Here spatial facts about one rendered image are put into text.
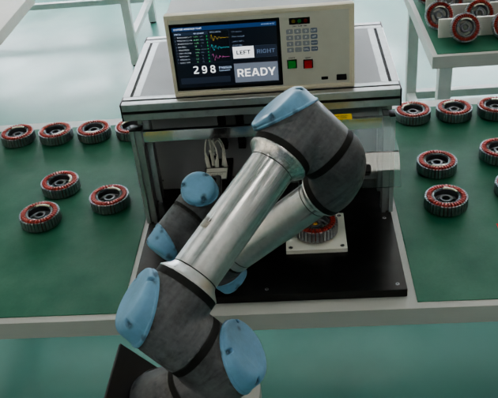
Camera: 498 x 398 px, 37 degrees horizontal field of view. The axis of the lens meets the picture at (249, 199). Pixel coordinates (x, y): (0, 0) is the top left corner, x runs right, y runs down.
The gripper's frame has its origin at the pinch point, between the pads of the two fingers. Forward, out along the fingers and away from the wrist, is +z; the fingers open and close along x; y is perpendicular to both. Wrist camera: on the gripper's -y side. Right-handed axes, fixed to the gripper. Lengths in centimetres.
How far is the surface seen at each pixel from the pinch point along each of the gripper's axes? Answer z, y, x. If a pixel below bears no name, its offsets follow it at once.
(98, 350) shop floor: 87, 16, -56
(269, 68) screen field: -23.0, -31.8, 15.1
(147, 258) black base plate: -1.5, 7.6, -18.0
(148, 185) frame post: -2.4, -11.6, -18.1
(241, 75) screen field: -21.9, -31.0, 8.4
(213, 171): -4.9, -13.5, -0.7
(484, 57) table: 70, -85, 91
